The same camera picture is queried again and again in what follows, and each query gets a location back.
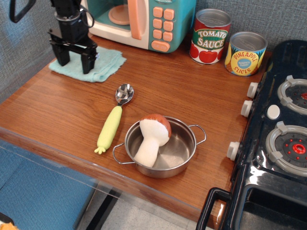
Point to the orange plush object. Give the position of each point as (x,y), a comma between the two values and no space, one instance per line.
(8,226)

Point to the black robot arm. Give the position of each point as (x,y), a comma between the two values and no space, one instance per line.
(68,8)

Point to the black toy stove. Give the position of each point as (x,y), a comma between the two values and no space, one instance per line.
(269,178)

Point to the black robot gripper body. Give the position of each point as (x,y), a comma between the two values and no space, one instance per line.
(73,34)

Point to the tomato sauce can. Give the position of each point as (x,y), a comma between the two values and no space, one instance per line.
(210,32)

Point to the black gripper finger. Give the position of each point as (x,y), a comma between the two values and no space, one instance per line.
(61,53)
(88,61)

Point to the pineapple slices can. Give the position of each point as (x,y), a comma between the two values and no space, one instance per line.
(245,53)

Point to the plush brown mushroom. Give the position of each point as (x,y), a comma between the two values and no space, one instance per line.
(156,131)

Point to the spoon with green handle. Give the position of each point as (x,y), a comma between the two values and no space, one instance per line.
(123,95)

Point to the light blue towel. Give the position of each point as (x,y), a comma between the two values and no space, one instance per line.
(108,63)

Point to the small steel pot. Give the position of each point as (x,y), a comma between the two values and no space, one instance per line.
(173,157)

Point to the teal toy microwave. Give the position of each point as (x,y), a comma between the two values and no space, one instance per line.
(157,25)

